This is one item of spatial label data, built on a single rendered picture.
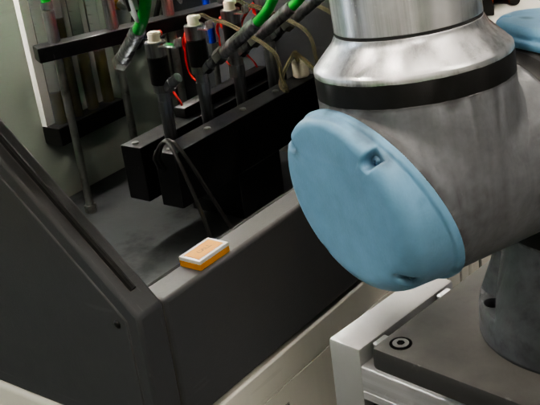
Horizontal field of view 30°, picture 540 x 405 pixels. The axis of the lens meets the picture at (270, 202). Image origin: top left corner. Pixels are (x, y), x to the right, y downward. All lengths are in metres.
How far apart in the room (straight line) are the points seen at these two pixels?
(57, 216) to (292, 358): 0.37
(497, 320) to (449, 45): 0.25
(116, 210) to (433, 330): 0.88
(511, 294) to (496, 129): 0.18
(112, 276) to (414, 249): 0.53
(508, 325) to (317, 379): 0.62
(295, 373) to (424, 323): 0.51
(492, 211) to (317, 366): 0.75
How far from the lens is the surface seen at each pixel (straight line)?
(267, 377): 1.22
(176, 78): 1.34
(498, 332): 0.73
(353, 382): 0.86
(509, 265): 0.71
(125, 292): 1.03
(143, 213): 1.54
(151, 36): 1.34
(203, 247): 1.10
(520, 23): 0.66
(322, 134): 0.56
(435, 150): 0.55
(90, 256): 1.03
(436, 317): 0.78
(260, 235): 1.15
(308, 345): 1.27
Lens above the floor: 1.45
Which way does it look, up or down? 24 degrees down
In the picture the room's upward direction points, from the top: 8 degrees counter-clockwise
